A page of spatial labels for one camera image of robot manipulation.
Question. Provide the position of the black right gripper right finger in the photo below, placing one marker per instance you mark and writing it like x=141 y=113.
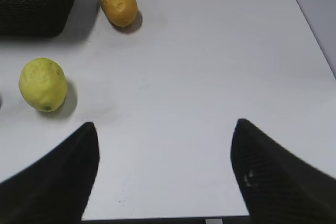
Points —
x=277 y=186

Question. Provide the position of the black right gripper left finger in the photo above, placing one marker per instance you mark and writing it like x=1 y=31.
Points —
x=56 y=188

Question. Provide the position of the black wicker basket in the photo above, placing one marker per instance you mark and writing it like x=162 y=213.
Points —
x=37 y=18

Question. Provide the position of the yellow lemon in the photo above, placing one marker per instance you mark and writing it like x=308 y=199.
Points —
x=43 y=84

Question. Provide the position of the orange mango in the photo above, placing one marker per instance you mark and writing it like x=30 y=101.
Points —
x=121 y=13

